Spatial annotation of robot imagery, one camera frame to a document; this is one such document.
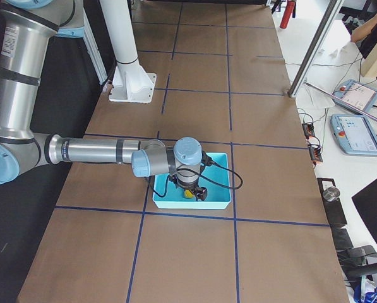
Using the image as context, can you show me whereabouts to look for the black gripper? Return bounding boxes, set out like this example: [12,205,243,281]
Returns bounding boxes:
[177,179,208,201]

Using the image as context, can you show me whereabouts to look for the yellow beetle toy car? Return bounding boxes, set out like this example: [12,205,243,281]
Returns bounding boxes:
[184,189,195,199]

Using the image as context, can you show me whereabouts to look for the turquoise plastic bin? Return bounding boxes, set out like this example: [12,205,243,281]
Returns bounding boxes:
[152,152,231,210]

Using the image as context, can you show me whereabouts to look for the small metal cup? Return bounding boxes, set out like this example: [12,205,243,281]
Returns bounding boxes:
[322,186,340,202]

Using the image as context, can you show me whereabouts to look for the near teach pendant tablet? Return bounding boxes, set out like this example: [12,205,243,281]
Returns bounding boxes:
[330,114,377,157]

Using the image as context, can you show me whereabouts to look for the teach pendant tablet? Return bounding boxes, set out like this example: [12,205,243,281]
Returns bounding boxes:
[333,80,377,112]
[330,114,377,157]

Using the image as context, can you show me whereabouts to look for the far teach pendant tablet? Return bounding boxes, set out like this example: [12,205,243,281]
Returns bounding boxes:
[333,80,377,112]

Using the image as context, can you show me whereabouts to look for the red cylinder bottle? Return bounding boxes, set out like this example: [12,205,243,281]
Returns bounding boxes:
[280,0,296,29]

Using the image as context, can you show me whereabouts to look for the seated person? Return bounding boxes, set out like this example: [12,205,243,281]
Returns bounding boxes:
[350,13,377,59]

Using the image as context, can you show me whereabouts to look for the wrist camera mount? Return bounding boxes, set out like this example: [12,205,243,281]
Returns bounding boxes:
[201,151,213,167]

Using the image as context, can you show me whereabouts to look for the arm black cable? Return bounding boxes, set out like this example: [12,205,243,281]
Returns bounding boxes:
[147,159,244,199]

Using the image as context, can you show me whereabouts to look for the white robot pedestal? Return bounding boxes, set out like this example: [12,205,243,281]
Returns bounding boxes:
[100,0,157,104]

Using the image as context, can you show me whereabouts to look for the aluminium frame post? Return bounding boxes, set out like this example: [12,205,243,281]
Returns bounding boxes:
[288,0,344,98]

